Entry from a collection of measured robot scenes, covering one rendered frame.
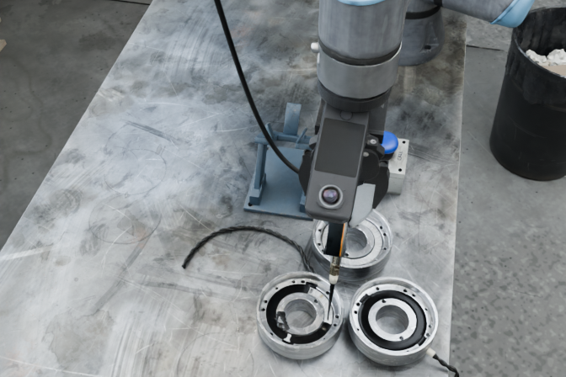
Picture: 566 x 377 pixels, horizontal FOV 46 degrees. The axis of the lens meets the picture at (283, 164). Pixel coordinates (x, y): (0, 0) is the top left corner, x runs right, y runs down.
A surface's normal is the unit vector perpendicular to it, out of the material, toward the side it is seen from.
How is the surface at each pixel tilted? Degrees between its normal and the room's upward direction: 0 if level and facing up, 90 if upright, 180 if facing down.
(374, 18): 90
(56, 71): 0
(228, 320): 0
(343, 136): 29
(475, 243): 0
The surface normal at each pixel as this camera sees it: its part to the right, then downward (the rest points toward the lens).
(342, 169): -0.04, -0.24
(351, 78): -0.26, 0.71
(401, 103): 0.00, -0.67
